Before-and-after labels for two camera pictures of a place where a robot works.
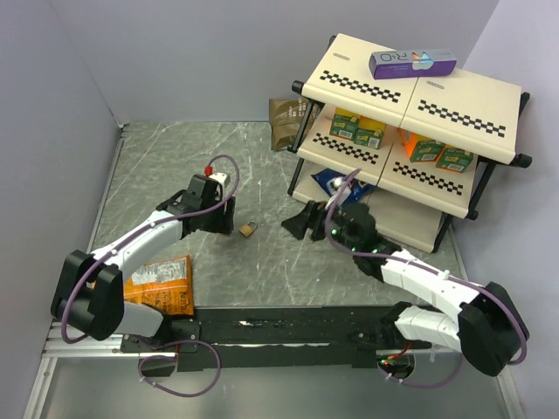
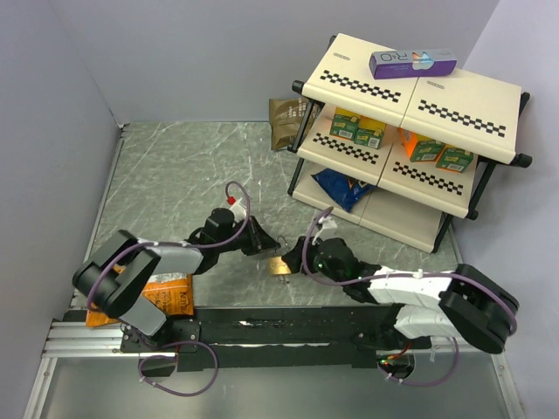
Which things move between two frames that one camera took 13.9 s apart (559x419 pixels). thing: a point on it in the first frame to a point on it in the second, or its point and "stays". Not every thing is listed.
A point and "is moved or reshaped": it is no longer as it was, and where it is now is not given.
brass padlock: [248, 229] is moved or reshaped
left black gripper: [223, 223] to [259, 240]
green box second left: [369, 133] stays
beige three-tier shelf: [412, 147] stays
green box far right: [454, 159] stays
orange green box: [420, 148] stays
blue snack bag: [358, 188] stays
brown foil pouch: [286, 115] stays
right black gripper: [313, 215] to [294, 257]
